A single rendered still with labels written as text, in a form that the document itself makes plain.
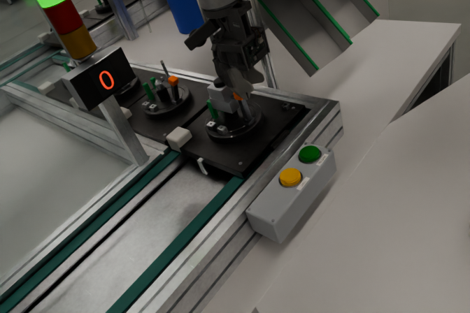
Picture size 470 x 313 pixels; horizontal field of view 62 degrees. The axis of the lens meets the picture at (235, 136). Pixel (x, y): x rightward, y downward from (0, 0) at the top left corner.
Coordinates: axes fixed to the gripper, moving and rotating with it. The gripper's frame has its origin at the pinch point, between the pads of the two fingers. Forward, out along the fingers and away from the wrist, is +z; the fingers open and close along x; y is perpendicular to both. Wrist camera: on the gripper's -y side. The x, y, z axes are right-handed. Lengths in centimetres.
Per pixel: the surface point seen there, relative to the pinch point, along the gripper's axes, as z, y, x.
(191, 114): 10.3, -20.8, -0.8
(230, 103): 2.2, -3.0, -1.8
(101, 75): -14.2, -15.4, -19.3
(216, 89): -1.2, -5.8, -1.8
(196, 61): 21, -60, 35
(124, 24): 12, -113, 42
